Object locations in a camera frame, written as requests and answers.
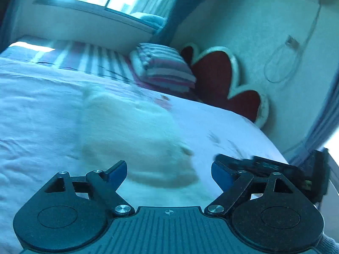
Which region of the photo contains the striped pillow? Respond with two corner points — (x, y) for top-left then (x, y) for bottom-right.
(136, 43), (197, 92)

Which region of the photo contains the blue bundle on windowsill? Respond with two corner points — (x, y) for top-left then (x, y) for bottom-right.
(131, 12), (168, 31)

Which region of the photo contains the striped bed sheet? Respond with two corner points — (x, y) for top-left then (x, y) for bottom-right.
(34, 39), (173, 112)

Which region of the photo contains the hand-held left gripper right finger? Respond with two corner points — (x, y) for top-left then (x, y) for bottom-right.
(211, 161), (297, 216)

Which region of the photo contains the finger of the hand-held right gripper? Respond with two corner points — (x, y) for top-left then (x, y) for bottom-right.
(215, 153), (305, 176)

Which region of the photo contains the scalloped red headboard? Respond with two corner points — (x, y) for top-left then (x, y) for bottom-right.
(180, 42), (270, 129)

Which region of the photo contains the wall plug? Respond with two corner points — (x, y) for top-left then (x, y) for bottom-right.
(285, 35), (299, 50)

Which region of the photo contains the cream knit sweater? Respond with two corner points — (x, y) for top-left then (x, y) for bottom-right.
(77, 85), (200, 189)

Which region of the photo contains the looped wall cable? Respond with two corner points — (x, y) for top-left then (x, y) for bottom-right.
(263, 0), (322, 84)

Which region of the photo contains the blue window curtain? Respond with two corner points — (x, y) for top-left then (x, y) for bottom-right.
(148, 0), (192, 43)
(0, 0), (27, 54)

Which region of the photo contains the bed with white sheet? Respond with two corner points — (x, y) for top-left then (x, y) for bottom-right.
(0, 45), (290, 254)

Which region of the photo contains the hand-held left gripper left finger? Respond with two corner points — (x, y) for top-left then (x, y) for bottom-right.
(44, 160), (135, 216)

